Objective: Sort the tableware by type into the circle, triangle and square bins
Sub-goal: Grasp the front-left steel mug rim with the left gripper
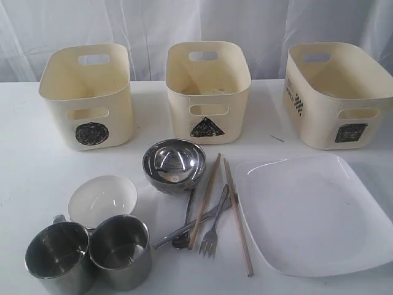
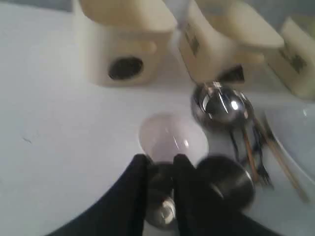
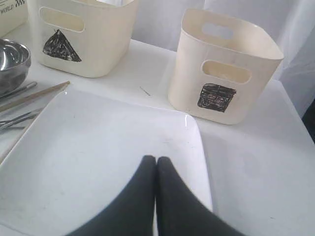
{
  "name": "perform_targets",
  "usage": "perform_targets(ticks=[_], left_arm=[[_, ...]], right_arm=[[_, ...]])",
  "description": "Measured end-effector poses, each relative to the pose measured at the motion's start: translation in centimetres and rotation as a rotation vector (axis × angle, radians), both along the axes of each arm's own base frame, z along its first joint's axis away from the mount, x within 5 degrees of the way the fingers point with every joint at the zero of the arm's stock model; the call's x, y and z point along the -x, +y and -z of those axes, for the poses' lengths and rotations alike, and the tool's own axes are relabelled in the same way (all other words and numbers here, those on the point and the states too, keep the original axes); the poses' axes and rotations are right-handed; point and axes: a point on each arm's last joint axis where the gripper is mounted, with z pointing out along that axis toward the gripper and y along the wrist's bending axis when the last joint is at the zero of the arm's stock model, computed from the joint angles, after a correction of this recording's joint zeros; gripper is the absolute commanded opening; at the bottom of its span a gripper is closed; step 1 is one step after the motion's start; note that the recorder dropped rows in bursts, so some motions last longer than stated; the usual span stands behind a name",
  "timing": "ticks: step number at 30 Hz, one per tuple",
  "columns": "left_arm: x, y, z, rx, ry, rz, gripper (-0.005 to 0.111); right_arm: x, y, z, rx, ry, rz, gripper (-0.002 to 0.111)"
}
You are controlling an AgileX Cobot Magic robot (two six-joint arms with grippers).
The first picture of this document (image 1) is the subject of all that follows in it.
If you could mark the cream bin with triangle mark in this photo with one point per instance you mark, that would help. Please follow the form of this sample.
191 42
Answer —
208 85

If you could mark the steel spoon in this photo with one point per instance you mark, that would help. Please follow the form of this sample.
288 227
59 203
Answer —
182 241

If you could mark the steel fork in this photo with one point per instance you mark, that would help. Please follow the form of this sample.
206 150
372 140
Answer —
210 239

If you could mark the stainless steel bowl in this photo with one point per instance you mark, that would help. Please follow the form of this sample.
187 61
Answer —
174 165

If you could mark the steel mug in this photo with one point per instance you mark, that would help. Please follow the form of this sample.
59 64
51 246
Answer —
58 258
120 248

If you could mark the white square plate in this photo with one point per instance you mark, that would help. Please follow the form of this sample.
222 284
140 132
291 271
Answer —
311 216

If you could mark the small white bowl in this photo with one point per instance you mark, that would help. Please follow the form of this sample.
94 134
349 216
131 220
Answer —
101 198

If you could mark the cream bin with circle mark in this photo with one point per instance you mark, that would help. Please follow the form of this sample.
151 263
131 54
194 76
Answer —
87 91

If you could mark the cream bin with square mark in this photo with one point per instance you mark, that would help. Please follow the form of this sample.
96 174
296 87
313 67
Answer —
335 94

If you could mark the wooden chopstick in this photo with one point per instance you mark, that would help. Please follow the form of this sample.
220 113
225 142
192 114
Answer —
205 201
245 249

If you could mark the steel table knife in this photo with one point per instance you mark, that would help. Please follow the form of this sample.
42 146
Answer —
206 216

